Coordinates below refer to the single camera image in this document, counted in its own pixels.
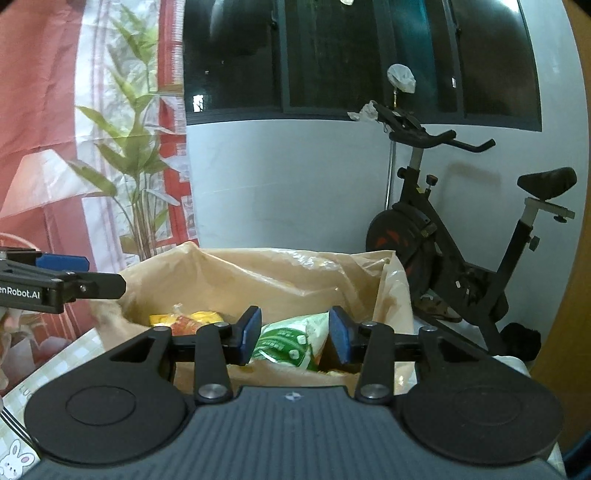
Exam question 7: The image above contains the yellow snack packet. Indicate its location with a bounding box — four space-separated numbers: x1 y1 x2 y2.
148 310 227 329

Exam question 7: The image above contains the printed wall backdrop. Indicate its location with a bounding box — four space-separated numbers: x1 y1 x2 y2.
0 0 200 393

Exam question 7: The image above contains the dark floor object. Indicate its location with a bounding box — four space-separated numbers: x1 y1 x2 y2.
501 323 542 361

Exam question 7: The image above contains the brown sandal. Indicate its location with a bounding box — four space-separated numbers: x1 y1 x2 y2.
416 295 463 324

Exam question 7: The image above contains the green white snack packet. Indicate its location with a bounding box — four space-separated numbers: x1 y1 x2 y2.
252 313 331 373

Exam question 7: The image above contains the translucent plastic bag liner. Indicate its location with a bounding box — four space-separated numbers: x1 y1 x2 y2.
90 240 414 393

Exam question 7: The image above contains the orange snack packet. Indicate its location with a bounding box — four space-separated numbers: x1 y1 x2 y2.
168 316 206 337

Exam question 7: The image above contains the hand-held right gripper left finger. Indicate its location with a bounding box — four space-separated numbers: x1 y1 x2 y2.
107 305 262 406

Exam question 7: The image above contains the white plastic bag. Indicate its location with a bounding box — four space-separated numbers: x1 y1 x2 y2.
387 64 417 94

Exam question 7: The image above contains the black exercise bike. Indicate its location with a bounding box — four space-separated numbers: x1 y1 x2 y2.
365 102 578 365

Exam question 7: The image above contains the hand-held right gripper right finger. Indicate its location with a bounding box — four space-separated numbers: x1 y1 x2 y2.
329 305 490 404

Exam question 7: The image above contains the dark window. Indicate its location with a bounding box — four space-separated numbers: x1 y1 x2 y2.
184 0 542 132

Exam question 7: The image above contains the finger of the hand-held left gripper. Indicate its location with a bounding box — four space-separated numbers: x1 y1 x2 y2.
0 262 127 303
0 249 89 272

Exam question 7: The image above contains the thin metal pole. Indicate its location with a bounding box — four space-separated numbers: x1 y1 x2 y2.
389 88 399 210

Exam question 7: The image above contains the cardboard box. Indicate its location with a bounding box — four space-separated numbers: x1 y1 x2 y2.
90 240 414 394

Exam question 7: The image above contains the wooden panel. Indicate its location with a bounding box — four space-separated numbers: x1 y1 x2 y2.
530 9 591 384

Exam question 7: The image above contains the checked tablecloth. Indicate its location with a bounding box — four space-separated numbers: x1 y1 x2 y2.
0 323 566 480

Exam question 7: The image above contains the crumpled white tissue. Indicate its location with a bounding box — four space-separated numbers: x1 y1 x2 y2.
347 102 380 123

